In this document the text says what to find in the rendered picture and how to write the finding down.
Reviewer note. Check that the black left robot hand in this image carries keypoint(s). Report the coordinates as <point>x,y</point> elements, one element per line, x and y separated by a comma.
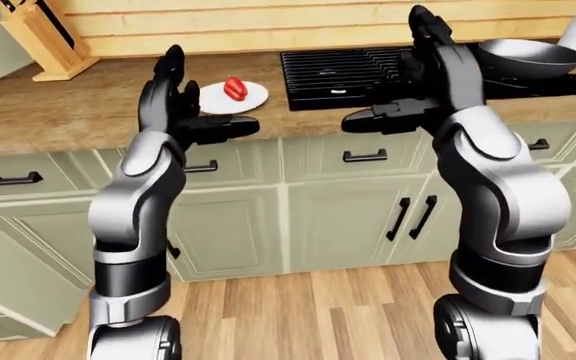
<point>155,108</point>

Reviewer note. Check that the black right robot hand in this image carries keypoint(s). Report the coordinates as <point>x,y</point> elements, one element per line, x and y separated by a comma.
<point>455,80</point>

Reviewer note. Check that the red bell pepper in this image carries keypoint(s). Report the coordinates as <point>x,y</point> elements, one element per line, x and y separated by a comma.
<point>235,89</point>

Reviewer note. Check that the dark grey frying pan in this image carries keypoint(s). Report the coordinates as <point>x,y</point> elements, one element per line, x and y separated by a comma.
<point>528,56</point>

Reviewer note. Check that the white round plate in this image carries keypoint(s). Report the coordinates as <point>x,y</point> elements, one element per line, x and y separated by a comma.
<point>253,99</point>

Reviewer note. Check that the black cooktop with grates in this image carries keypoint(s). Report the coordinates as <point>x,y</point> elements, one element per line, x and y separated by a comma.
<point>338,75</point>

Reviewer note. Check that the wooden knife block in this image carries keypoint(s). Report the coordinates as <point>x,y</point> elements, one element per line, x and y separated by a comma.
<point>53,48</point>

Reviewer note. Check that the pale green kitchen cabinet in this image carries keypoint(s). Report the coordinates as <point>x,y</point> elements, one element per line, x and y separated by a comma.
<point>288,210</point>

